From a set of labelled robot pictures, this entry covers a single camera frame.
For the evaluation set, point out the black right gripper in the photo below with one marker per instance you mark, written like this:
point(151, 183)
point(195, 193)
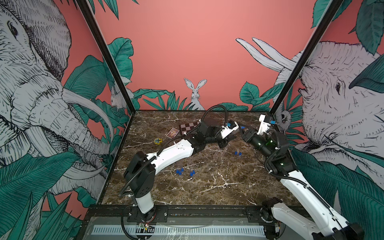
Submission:
point(248, 137)

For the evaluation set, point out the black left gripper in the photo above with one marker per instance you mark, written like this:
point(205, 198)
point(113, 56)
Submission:
point(225, 140)

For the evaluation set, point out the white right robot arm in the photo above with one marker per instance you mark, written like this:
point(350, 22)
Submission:
point(325, 222)

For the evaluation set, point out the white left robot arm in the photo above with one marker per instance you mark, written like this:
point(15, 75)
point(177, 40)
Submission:
point(142, 169)

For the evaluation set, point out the brown checkered chess board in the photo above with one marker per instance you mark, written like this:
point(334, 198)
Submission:
point(187, 127)

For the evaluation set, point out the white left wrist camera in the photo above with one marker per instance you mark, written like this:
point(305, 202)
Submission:
point(230, 128)

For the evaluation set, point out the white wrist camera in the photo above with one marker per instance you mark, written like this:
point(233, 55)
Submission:
point(230, 128)
point(265, 124)

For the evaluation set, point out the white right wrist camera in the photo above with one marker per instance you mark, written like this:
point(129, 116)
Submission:
point(265, 124)

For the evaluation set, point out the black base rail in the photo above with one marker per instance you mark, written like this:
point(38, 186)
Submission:
point(252, 214)

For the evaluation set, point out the white slotted cable duct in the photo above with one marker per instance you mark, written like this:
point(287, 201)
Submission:
point(161, 230)

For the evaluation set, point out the black frame post right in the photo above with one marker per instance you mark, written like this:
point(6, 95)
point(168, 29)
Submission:
point(321, 28)

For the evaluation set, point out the black frame post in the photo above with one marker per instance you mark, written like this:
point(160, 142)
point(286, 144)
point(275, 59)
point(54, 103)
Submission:
point(321, 28)
point(97, 35)

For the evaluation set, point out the black frame post left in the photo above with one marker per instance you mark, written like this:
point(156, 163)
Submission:
point(97, 35)

